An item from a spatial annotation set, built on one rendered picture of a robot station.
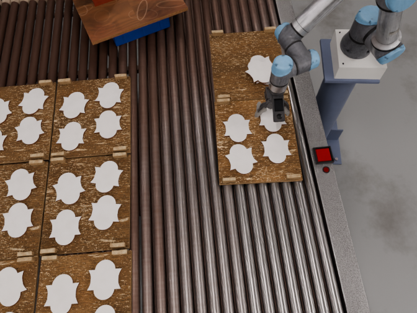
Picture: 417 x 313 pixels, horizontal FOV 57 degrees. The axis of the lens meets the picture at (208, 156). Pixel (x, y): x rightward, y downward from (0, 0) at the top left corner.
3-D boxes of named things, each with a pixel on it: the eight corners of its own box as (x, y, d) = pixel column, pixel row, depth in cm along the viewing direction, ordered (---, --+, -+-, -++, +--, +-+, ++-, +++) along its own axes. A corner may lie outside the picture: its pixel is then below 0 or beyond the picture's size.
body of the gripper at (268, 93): (280, 94, 169) (285, 76, 158) (283, 110, 165) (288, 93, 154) (263, 94, 169) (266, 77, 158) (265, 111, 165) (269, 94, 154)
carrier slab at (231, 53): (277, 31, 197) (277, 29, 196) (289, 98, 180) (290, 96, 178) (209, 36, 197) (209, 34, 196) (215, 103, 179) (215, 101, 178)
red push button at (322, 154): (327, 149, 168) (329, 148, 167) (331, 161, 166) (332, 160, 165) (314, 150, 168) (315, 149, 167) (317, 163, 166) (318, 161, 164)
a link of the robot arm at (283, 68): (299, 64, 141) (278, 72, 140) (293, 83, 151) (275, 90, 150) (288, 49, 145) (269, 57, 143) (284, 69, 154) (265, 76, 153)
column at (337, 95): (336, 117, 281) (381, 31, 202) (341, 164, 265) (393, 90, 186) (283, 116, 282) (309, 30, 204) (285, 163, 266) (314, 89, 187)
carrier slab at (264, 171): (288, 99, 179) (289, 97, 178) (302, 181, 162) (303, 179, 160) (214, 103, 179) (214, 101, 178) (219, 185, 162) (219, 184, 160)
